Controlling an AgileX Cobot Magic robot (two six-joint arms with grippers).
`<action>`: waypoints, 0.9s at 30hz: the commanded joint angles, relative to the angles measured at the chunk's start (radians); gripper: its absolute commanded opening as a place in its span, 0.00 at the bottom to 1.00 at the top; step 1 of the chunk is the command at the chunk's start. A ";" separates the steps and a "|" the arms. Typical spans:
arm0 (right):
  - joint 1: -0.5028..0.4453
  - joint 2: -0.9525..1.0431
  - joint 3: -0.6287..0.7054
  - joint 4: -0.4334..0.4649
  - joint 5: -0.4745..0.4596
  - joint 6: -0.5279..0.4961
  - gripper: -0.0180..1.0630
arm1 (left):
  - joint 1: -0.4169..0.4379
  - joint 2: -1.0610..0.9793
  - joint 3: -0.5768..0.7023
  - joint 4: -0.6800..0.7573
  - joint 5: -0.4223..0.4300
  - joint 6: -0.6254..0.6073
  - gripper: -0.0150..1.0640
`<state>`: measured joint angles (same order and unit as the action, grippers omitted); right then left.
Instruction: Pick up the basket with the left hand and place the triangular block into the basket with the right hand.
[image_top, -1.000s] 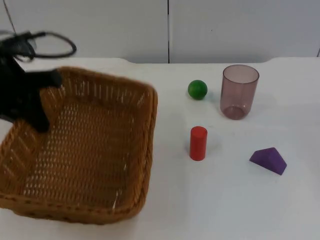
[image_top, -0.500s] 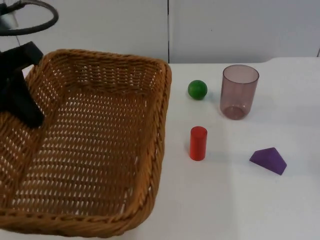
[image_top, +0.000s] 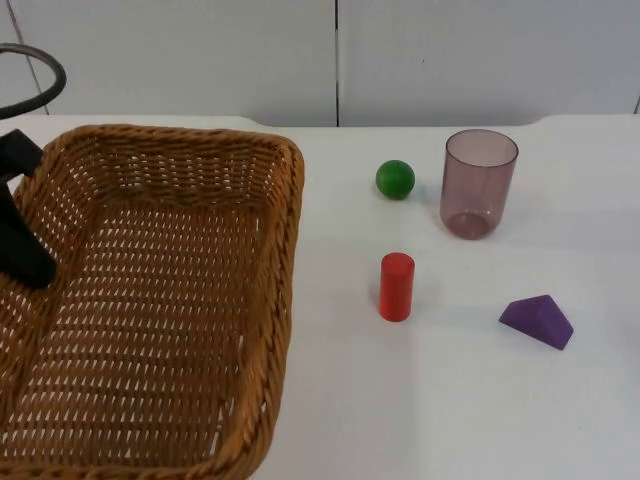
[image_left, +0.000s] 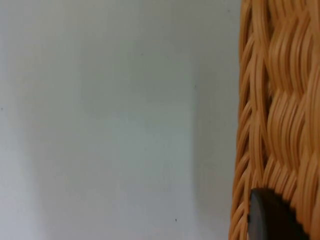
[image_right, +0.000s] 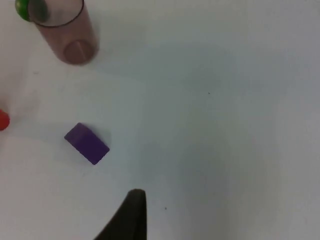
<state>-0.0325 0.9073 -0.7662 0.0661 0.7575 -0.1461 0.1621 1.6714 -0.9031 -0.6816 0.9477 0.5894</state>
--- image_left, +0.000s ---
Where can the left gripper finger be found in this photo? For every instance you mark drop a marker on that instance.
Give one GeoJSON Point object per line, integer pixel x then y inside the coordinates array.
{"type": "Point", "coordinates": [270, 217]}

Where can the pale brown wicker basket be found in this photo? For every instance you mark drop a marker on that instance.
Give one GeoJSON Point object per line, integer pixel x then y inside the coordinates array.
{"type": "Point", "coordinates": [280, 100]}

